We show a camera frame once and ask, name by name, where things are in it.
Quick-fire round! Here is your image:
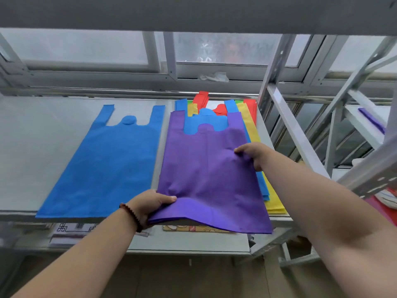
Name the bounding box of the person's left hand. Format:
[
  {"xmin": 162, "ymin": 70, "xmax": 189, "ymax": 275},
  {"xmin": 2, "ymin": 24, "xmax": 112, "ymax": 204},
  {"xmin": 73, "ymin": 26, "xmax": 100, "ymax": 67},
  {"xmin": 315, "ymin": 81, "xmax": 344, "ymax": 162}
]
[{"xmin": 127, "ymin": 189, "xmax": 177, "ymax": 229}]

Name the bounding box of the person's right hand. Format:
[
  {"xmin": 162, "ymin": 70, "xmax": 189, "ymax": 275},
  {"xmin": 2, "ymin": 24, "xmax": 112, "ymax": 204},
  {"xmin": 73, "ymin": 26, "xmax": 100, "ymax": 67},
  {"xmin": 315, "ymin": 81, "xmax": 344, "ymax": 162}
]
[{"xmin": 234, "ymin": 142, "xmax": 274, "ymax": 172}]

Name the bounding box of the purple non-woven bag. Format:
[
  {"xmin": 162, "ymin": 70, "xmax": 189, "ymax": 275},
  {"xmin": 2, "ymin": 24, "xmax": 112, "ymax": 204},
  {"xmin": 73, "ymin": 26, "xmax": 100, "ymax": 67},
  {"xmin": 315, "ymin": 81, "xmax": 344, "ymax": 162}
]
[{"xmin": 147, "ymin": 110, "xmax": 273, "ymax": 234}]

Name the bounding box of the person's left forearm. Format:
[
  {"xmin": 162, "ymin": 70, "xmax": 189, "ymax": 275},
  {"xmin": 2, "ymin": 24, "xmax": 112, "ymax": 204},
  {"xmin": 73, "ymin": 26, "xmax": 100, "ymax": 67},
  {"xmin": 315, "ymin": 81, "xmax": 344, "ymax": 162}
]
[{"xmin": 12, "ymin": 207, "xmax": 141, "ymax": 298}]

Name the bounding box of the person's right forearm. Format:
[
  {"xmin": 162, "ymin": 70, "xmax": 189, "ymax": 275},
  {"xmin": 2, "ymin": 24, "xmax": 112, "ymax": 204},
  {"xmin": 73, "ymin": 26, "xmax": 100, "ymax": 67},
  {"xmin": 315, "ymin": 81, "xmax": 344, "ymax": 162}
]
[{"xmin": 260, "ymin": 150, "xmax": 397, "ymax": 298}]

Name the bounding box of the colourful printed flat box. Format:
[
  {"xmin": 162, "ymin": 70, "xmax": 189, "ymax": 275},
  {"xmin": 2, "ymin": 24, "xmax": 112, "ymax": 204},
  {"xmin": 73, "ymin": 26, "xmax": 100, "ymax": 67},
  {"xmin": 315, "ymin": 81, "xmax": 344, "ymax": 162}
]
[{"xmin": 163, "ymin": 225, "xmax": 234, "ymax": 233}]

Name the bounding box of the blue non-woven bag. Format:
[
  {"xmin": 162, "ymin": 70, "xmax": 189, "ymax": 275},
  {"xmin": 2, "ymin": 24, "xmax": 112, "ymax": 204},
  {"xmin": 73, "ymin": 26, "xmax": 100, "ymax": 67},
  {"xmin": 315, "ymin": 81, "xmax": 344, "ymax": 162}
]
[
  {"xmin": 35, "ymin": 104, "xmax": 166, "ymax": 219},
  {"xmin": 175, "ymin": 98, "xmax": 270, "ymax": 202}
]

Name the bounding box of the yellow non-woven bag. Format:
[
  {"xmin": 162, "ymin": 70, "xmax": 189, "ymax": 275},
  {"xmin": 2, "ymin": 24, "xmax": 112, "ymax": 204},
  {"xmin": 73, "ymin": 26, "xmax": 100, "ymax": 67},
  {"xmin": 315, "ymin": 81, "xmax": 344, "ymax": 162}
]
[{"xmin": 187, "ymin": 102, "xmax": 287, "ymax": 215}]

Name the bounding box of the red non-woven bag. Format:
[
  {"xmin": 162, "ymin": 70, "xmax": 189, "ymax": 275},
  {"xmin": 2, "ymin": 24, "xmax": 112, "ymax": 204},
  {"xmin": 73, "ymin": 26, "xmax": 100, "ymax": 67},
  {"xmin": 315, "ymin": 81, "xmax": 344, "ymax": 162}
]
[{"xmin": 193, "ymin": 91, "xmax": 258, "ymax": 126}]

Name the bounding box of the crumpled white plastic wrap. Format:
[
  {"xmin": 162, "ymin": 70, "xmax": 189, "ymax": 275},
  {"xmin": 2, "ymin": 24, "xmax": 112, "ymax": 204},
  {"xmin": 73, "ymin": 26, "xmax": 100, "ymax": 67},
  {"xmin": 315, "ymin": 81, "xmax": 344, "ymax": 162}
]
[{"xmin": 198, "ymin": 71, "xmax": 230, "ymax": 83}]

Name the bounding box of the white box with line pattern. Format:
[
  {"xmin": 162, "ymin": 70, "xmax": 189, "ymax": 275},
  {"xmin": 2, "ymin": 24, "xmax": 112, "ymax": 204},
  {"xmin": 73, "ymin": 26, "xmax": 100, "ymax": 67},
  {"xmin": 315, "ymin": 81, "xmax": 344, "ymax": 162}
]
[{"xmin": 48, "ymin": 223, "xmax": 150, "ymax": 249}]

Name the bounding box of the grey metal shelf rack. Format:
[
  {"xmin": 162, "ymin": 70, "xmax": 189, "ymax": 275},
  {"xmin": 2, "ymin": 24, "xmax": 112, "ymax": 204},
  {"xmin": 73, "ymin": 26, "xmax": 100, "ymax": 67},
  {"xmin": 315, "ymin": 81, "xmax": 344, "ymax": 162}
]
[
  {"xmin": 323, "ymin": 35, "xmax": 397, "ymax": 199},
  {"xmin": 0, "ymin": 0, "xmax": 397, "ymax": 268}
]

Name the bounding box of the purple strip of fabric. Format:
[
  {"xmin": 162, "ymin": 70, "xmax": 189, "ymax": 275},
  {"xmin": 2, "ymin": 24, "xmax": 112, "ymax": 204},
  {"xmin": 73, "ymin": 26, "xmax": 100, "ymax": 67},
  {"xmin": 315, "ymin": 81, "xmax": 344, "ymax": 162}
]
[{"xmin": 358, "ymin": 107, "xmax": 387, "ymax": 135}]

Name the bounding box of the red and white object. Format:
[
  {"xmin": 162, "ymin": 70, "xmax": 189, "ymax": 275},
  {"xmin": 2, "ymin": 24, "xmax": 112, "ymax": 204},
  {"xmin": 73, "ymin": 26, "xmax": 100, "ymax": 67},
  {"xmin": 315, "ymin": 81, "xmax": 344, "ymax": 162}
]
[{"xmin": 364, "ymin": 187, "xmax": 397, "ymax": 227}]

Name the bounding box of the grey framed window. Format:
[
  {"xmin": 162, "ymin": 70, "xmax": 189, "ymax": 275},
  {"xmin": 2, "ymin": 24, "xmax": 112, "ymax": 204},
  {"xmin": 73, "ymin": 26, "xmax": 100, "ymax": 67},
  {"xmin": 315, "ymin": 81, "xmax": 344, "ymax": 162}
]
[{"xmin": 0, "ymin": 28, "xmax": 397, "ymax": 100}]

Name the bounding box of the dark bead bracelet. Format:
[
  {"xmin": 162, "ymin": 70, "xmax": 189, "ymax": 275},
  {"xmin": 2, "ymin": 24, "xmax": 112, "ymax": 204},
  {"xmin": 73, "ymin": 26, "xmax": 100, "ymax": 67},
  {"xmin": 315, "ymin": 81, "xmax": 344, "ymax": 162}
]
[{"xmin": 119, "ymin": 203, "xmax": 144, "ymax": 233}]

